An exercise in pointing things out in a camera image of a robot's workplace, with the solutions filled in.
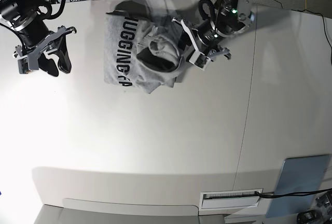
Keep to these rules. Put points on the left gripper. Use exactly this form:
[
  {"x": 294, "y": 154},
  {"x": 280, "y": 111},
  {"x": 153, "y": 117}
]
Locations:
[{"x": 207, "y": 36}]

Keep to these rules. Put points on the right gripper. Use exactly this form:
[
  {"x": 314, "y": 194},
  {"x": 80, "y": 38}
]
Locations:
[{"x": 37, "y": 39}]

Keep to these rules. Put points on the grey T-shirt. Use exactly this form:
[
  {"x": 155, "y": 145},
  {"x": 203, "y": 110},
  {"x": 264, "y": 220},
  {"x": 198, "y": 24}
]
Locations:
[{"x": 142, "y": 46}]

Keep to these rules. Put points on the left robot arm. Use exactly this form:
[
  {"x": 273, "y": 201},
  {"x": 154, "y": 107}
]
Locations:
[{"x": 234, "y": 14}]

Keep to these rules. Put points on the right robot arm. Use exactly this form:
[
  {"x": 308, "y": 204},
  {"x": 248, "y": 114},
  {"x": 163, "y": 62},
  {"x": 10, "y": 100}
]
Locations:
[{"x": 25, "y": 19}]

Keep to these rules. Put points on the blue-grey panel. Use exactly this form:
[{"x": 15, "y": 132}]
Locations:
[{"x": 300, "y": 174}]

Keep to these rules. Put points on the black device bottom right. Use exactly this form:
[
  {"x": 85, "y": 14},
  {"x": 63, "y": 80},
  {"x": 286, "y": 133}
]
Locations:
[{"x": 313, "y": 216}]

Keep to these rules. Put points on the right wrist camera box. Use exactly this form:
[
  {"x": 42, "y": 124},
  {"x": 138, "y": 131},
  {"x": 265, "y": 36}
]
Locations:
[{"x": 200, "y": 60}]

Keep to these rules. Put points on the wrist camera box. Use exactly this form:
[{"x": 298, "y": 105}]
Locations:
[
  {"x": 27, "y": 65},
  {"x": 200, "y": 60}
]

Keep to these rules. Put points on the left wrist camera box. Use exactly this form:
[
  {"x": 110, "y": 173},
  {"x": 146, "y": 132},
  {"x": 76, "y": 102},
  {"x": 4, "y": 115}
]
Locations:
[{"x": 27, "y": 65}]

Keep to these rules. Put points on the white cable grommet plate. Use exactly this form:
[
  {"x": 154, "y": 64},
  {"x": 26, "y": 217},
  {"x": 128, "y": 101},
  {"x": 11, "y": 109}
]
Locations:
[{"x": 220, "y": 200}]

